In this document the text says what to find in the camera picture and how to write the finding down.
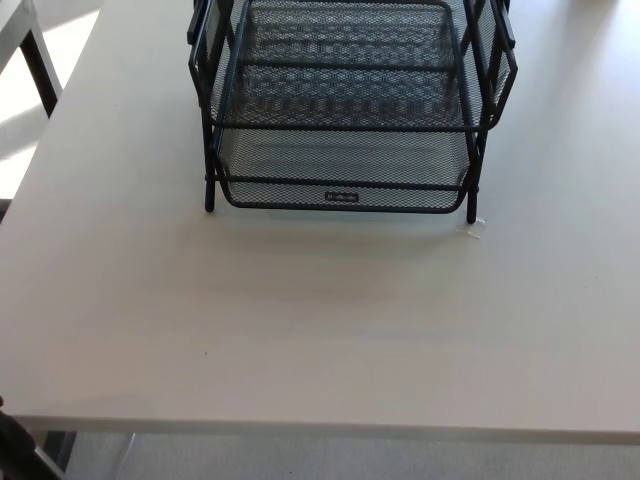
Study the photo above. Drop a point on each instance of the silver desk leg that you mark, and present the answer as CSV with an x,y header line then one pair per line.
x,y
125,457

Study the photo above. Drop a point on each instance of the grey side table dark legs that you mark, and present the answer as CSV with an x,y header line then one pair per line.
x,y
42,75

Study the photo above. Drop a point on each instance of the black mesh drawer without label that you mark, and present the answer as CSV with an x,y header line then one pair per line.
x,y
345,95

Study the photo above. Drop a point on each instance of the black desk leg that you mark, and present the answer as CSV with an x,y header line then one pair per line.
x,y
59,450

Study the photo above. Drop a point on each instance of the black mesh drawer with label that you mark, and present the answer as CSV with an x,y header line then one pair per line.
x,y
340,155

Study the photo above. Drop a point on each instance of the clear tape scrap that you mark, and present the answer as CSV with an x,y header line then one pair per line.
x,y
473,229

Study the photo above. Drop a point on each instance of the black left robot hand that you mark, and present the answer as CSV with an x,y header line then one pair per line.
x,y
12,440

